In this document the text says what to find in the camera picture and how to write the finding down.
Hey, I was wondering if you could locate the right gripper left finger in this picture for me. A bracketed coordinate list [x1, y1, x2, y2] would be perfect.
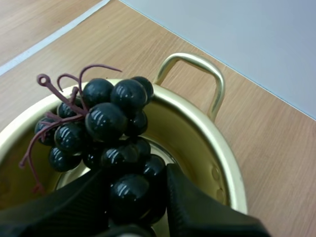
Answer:
[0, 168, 113, 237]

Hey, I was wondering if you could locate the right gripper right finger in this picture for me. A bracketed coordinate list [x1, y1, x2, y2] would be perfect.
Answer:
[165, 163, 272, 237]

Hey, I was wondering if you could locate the bunch of dark toy grapes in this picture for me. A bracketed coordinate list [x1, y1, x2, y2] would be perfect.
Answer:
[19, 63, 167, 226]

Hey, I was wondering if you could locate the gold pot with two handles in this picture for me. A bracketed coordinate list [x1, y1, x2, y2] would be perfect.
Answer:
[0, 52, 248, 228]

